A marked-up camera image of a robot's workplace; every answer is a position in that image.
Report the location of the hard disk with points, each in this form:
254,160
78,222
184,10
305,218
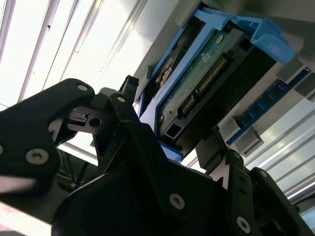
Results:
197,73

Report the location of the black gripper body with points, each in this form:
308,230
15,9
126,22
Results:
123,209

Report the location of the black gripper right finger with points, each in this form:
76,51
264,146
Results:
240,196

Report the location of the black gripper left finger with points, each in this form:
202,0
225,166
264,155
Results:
24,127

